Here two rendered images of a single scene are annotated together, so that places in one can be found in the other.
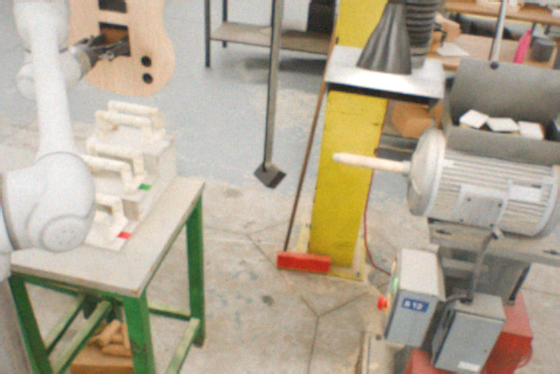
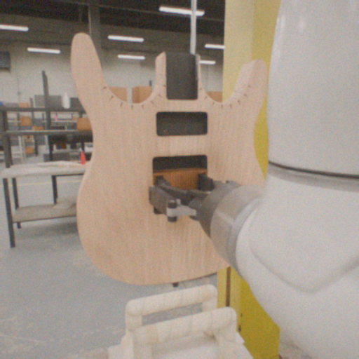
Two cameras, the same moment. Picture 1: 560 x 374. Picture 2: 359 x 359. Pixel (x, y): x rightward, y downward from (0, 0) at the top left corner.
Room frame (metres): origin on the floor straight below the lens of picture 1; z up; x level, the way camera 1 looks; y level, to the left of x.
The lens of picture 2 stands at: (1.04, 0.80, 1.57)
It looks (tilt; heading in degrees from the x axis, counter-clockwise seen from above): 12 degrees down; 331
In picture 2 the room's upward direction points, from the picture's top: straight up
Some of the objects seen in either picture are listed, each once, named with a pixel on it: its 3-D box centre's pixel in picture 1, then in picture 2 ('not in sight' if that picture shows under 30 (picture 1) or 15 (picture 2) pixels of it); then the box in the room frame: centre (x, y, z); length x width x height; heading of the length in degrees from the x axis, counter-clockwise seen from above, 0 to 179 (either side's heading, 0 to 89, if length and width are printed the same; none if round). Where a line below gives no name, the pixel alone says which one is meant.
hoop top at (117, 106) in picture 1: (134, 108); (173, 299); (1.54, 0.53, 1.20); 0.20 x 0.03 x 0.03; 80
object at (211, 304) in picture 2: (157, 124); (209, 311); (1.52, 0.45, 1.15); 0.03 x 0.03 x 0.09
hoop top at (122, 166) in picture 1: (101, 163); not in sight; (1.30, 0.58, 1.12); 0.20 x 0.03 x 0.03; 80
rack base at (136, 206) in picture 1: (113, 191); not in sight; (1.34, 0.57, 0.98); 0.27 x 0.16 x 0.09; 81
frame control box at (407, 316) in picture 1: (432, 302); not in sight; (0.94, -0.44, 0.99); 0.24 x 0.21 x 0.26; 81
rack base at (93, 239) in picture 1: (90, 228); not in sight; (1.19, 0.60, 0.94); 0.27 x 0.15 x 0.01; 81
